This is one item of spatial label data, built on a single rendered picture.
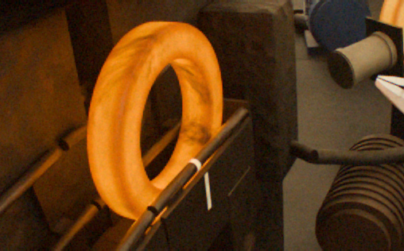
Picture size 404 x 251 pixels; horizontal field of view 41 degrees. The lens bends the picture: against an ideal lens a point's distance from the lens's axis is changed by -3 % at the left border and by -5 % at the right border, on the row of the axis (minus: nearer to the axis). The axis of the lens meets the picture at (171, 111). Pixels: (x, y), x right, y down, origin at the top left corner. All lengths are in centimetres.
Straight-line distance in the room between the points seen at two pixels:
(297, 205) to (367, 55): 90
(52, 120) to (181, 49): 13
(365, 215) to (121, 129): 43
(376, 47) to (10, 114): 56
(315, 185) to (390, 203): 96
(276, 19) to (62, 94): 28
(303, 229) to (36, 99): 119
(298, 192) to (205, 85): 119
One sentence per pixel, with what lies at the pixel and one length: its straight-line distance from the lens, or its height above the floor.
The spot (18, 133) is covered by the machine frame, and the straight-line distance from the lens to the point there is 46.
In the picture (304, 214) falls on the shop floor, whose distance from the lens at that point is 163.
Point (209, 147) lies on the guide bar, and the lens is 54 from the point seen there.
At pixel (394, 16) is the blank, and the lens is 86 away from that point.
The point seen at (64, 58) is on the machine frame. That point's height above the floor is 83.
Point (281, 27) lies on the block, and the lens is 67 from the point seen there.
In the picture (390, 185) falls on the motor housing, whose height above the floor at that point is 52.
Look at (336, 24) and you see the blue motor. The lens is 256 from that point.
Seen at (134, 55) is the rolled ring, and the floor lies 83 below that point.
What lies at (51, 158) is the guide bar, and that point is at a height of 76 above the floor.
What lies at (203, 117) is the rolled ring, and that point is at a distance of 56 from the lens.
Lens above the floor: 98
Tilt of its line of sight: 26 degrees down
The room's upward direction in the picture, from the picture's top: 8 degrees counter-clockwise
